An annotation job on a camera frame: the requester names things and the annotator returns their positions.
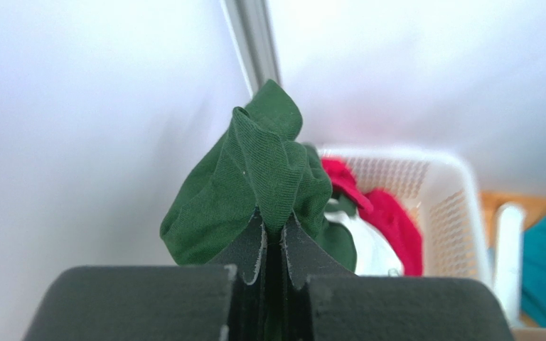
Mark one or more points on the white plastic laundry basket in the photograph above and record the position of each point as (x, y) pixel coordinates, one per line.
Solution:
(440, 193)

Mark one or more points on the green and white t-shirt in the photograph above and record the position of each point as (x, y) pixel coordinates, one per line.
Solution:
(257, 164)

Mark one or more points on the red garment in basket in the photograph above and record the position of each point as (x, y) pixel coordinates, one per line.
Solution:
(386, 240)

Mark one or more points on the white clothes rack base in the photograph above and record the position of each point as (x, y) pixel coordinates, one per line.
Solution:
(508, 260)

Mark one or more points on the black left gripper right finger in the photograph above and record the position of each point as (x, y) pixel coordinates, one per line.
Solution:
(325, 301)

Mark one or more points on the aluminium frame post left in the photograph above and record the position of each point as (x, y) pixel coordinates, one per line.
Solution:
(251, 31)

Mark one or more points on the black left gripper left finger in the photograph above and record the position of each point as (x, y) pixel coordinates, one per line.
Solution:
(220, 300)

